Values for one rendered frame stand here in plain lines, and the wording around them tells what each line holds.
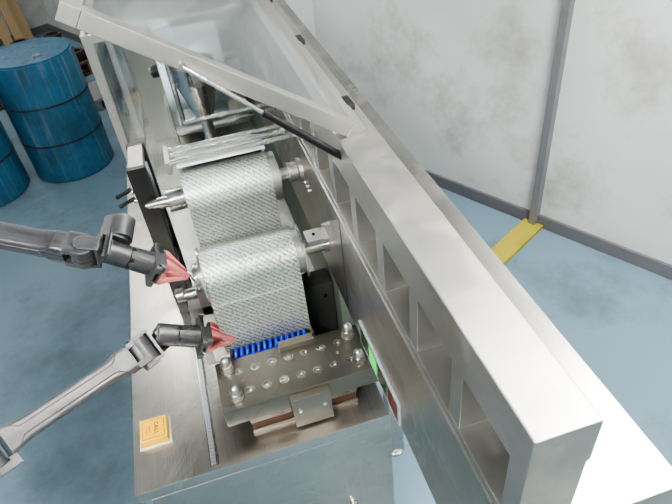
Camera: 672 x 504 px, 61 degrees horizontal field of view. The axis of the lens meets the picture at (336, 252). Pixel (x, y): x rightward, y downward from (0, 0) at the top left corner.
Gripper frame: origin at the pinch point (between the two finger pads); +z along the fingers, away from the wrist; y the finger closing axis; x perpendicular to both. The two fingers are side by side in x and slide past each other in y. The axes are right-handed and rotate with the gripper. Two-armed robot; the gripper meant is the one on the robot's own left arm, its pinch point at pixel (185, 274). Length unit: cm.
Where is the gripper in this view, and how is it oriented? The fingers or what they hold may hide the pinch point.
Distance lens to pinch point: 147.9
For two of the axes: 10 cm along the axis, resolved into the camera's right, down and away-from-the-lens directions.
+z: 7.9, 3.0, 5.3
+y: 2.8, 5.9, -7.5
